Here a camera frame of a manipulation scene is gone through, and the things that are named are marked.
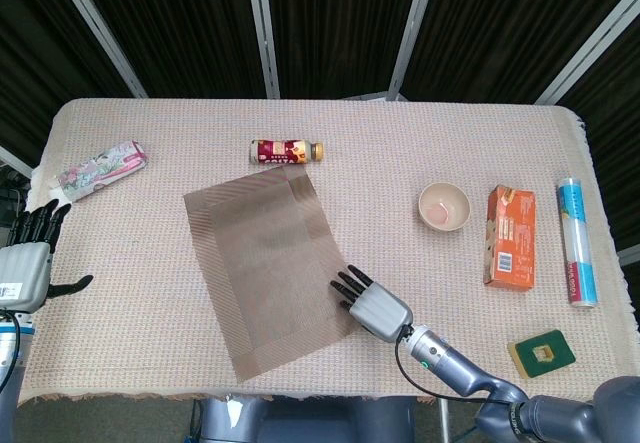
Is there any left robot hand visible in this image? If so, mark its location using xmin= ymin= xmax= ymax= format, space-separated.
xmin=0 ymin=199 xmax=95 ymax=314

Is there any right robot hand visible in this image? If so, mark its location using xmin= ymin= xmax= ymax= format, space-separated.
xmin=329 ymin=264 xmax=415 ymax=343

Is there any beige bowl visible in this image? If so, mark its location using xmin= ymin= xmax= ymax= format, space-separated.
xmin=418 ymin=182 xmax=472 ymax=233

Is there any brown woven placemat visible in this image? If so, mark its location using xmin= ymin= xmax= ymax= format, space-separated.
xmin=182 ymin=165 xmax=361 ymax=384

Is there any beige woven tablecloth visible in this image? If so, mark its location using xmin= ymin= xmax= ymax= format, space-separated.
xmin=14 ymin=97 xmax=640 ymax=407

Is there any pink floral tissue pack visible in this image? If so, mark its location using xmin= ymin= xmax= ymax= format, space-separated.
xmin=52 ymin=140 xmax=150 ymax=203

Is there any grey metal table leg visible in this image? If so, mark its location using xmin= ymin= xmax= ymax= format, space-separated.
xmin=437 ymin=396 xmax=454 ymax=443

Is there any blue grey robot torso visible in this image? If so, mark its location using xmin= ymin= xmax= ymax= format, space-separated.
xmin=197 ymin=395 xmax=419 ymax=443

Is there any orange carton box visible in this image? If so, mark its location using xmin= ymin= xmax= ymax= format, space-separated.
xmin=482 ymin=185 xmax=537 ymax=294

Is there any green yellow sponge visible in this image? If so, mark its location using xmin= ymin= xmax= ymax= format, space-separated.
xmin=507 ymin=328 xmax=577 ymax=379

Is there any Costa coffee bottle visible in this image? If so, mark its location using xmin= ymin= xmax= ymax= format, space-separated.
xmin=248 ymin=138 xmax=325 ymax=167

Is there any blue white plastic wrap roll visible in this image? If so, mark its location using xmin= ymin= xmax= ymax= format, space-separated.
xmin=556 ymin=176 xmax=600 ymax=309

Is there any dark pleated screen panel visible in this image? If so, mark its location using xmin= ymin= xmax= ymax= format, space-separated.
xmin=262 ymin=0 xmax=426 ymax=100
xmin=0 ymin=0 xmax=134 ymax=164
xmin=69 ymin=0 xmax=269 ymax=99
xmin=557 ymin=17 xmax=640 ymax=254
xmin=399 ymin=0 xmax=640 ymax=104

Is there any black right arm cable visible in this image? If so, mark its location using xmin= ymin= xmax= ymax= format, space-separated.
xmin=393 ymin=331 xmax=519 ymax=407

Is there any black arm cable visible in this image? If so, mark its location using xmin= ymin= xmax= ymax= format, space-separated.
xmin=0 ymin=312 xmax=24 ymax=394
xmin=393 ymin=331 xmax=519 ymax=407

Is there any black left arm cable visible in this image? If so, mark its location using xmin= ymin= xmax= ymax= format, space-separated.
xmin=0 ymin=312 xmax=24 ymax=394

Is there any black equipment with cables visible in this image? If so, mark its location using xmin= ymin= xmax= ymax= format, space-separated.
xmin=0 ymin=165 xmax=31 ymax=219

